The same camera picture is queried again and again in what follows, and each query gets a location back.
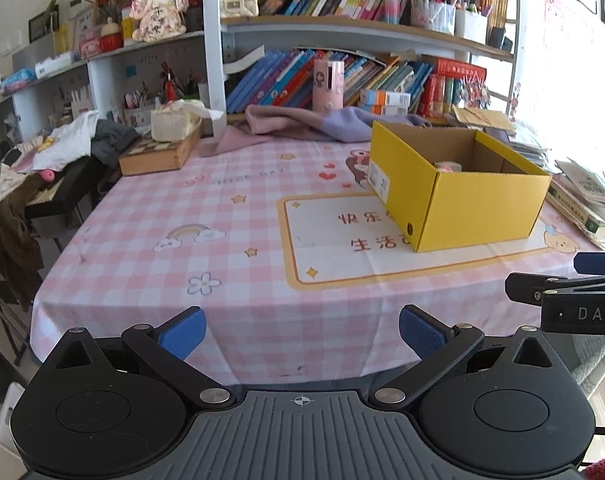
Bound pink cylindrical gadget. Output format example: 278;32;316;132
313;60;346;112

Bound pink doll figure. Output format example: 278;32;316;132
130;0;189;43

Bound row of blue picture books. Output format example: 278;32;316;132
226;49;433;113

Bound brown paper envelopes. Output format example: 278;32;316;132
450;106;516;133

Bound cream tissue pack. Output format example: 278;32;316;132
150;100;223;142

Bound white printed t-shirt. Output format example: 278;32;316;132
12;110;100;171

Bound yellow cardboard box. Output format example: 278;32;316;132
367;121;552;253

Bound colourful paper ornament bunch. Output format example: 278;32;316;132
455;77;491;111

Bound orange blue white carton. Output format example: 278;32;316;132
360;89;412;107
359;104;409;117

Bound red apple-shaped jar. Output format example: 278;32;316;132
98;17;124;51

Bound black picture frame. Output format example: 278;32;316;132
28;7;60;43

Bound pen holder with pens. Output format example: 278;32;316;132
423;0;457;36

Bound row of red thick books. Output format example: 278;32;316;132
417;57;488;118

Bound white side shelf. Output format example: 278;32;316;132
0;30;206;136

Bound white plastic object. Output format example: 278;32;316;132
0;382;26;456

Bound blue packet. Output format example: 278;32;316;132
0;69;37;92

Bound black side table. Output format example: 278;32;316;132
25;157;123;221

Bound pink tin box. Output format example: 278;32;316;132
78;27;102;58

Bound wooden chessboard box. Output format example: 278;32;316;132
118;125;203;177

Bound white storage container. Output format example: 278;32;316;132
455;7;488;45

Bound dark grey garment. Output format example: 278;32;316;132
90;119;140;166

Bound pink and purple cloth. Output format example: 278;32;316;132
215;105;433;153

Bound cups of pens and brushes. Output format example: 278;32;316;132
122;62;203;126

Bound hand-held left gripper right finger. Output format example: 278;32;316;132
367;305;558;407

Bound grey knit cloth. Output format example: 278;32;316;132
573;332;605;406

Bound brown garment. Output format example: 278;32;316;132
0;180;46;311

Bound white flat box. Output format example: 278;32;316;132
35;52;76;80

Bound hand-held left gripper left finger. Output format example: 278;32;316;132
45;306;238;407

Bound pile of papers and books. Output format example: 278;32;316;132
447;105;605;251

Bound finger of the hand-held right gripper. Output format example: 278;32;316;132
574;251;605;275
505;271;605;307

